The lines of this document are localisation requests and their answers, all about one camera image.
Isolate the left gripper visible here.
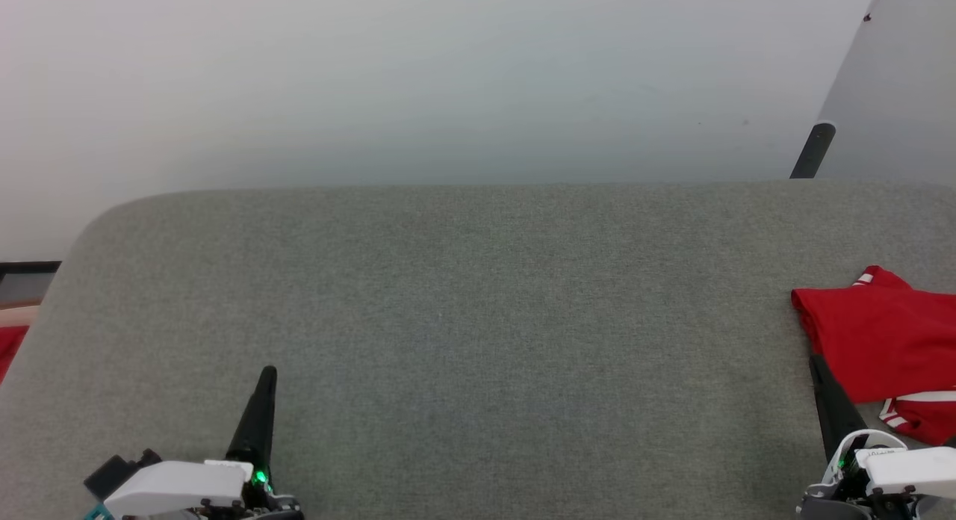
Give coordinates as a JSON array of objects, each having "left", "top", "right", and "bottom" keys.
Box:
[{"left": 190, "top": 365, "right": 303, "bottom": 520}]

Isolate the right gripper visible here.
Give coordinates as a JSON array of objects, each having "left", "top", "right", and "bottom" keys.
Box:
[{"left": 795, "top": 353, "right": 916, "bottom": 520}]

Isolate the red white basketball jersey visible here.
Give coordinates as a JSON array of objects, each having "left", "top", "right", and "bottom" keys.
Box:
[{"left": 790, "top": 264, "right": 956, "bottom": 448}]

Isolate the red cloth item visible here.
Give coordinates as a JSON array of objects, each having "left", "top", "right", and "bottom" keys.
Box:
[{"left": 0, "top": 326, "right": 29, "bottom": 383}]

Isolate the black metal pole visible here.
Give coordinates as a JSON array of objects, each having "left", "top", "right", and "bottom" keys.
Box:
[{"left": 789, "top": 123, "right": 837, "bottom": 179}]

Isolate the grey board panel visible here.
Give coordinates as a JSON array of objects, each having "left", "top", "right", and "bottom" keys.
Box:
[{"left": 810, "top": 0, "right": 956, "bottom": 182}]

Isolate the black camera cable connector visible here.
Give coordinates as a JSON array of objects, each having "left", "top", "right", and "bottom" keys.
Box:
[{"left": 84, "top": 449, "right": 162, "bottom": 500}]

